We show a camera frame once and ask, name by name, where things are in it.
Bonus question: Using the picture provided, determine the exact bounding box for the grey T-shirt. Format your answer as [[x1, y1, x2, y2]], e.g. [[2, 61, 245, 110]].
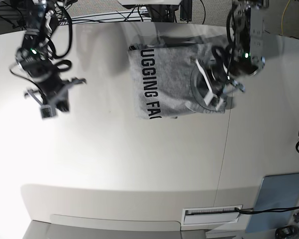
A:
[[128, 42, 227, 120]]

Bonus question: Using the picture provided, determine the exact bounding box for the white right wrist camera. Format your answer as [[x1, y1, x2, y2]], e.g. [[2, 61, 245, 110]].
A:
[[40, 105, 57, 119]]

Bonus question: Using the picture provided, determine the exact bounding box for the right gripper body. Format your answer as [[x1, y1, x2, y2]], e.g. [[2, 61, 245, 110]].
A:
[[36, 76, 70, 111]]

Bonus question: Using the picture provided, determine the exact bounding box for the black cable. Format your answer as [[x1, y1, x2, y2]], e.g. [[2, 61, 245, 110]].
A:
[[235, 205, 299, 215]]

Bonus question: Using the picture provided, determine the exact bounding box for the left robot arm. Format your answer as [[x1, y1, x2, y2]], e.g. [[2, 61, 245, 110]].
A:
[[196, 0, 269, 98]]

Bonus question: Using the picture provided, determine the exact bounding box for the black device bottom right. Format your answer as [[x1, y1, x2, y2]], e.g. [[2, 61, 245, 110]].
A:
[[275, 225, 299, 239]]

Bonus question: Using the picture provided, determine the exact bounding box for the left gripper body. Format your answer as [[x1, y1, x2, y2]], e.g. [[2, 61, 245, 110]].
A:
[[205, 66, 229, 94]]

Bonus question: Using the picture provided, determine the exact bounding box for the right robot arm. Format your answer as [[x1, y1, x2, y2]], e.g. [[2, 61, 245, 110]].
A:
[[15, 0, 245, 118]]

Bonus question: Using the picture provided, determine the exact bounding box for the blue-grey tablet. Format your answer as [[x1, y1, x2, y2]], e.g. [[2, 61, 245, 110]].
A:
[[245, 172, 299, 234]]

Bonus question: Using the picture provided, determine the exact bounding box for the yellow cable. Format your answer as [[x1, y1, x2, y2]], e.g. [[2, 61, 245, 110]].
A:
[[280, 0, 291, 35]]

